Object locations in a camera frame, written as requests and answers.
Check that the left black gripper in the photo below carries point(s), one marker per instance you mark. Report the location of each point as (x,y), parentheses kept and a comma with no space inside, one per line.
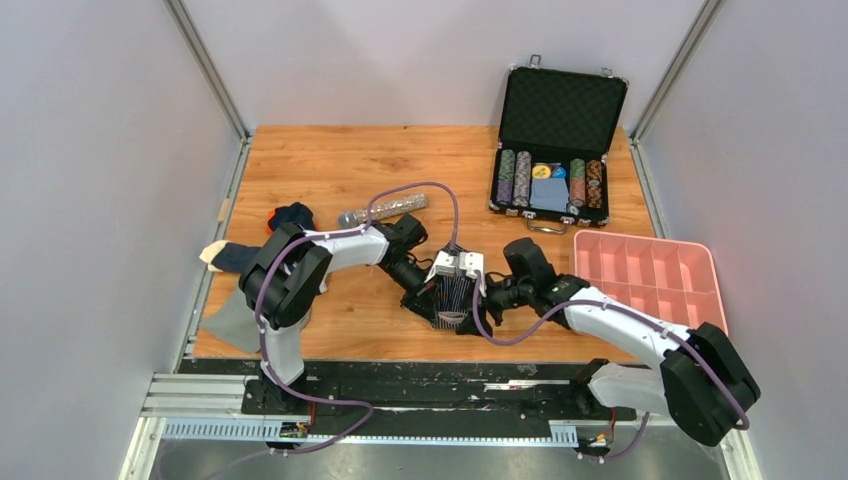
(422,298)

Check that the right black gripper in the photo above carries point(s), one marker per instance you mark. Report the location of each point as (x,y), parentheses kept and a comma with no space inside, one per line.
(485,306)

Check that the navy striped underwear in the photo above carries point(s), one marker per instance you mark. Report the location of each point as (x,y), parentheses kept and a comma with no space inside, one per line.
(452,301)

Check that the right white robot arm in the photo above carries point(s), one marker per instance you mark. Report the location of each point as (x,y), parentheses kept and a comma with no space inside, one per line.
(695,376)

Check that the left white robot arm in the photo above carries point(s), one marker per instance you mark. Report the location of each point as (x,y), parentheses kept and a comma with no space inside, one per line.
(290,270)

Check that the glittery silver microphone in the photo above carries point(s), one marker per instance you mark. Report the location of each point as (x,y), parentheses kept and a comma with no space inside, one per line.
(383,210)

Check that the blue playing card deck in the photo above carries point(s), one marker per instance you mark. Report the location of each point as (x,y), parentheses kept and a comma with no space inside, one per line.
(549,194)

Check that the purple poker chip stack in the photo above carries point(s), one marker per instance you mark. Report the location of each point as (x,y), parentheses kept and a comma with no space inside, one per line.
(505,177)

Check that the yellow dealer button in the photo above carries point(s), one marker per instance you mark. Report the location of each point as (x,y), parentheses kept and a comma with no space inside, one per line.
(541,171)

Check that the black poker chip case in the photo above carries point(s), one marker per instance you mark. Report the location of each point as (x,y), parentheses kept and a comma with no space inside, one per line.
(558,116)

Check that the green poker chip stack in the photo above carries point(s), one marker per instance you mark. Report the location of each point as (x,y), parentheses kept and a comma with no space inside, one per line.
(577,182)

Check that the grey poker chip stack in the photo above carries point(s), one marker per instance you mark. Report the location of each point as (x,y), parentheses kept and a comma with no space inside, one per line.
(522,179)

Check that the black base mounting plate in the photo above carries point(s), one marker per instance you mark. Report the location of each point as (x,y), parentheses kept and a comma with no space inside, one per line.
(551,390)

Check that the brown poker chip stack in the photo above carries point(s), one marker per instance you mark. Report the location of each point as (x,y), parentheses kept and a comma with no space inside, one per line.
(594,177)

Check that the pink compartment tray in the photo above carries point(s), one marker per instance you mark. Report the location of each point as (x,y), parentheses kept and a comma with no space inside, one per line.
(671,280)

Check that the grey cloth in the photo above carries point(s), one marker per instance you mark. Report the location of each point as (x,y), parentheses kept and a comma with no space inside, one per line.
(234,324)

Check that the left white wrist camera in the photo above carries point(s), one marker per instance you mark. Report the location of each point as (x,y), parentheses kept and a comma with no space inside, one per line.
(445,264)

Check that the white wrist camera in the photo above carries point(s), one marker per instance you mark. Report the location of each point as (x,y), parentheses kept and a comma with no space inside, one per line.
(445,264)
(472,265)

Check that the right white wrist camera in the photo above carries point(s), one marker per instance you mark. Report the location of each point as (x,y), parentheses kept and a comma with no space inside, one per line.
(472,265)

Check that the aluminium frame rail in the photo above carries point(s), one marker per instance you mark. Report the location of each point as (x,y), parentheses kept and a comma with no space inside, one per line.
(185,406)

